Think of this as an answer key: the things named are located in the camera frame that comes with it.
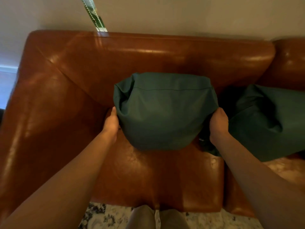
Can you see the person's right thumb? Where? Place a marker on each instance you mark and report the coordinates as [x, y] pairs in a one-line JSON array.
[[215, 115]]

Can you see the person's right hand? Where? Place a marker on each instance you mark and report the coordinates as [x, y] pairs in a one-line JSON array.
[[218, 127]]

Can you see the person's left thumb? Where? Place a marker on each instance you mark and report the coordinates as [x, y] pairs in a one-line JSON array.
[[114, 115]]

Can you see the patterned rug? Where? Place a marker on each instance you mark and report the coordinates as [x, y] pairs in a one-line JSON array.
[[107, 218]]

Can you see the person's grey trousers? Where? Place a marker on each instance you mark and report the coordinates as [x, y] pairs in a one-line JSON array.
[[157, 218]]

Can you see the green cushion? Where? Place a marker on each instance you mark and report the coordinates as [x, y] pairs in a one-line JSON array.
[[164, 112], [266, 123]]

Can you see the person's right forearm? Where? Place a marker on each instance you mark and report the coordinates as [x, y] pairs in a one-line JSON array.
[[262, 183]]

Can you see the person's left forearm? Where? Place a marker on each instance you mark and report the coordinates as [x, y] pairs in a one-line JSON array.
[[59, 183]]

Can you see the brown leather sofa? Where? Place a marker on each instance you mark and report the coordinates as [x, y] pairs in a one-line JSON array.
[[71, 97]]

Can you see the person's left hand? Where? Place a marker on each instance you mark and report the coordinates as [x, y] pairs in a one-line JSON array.
[[111, 126]]

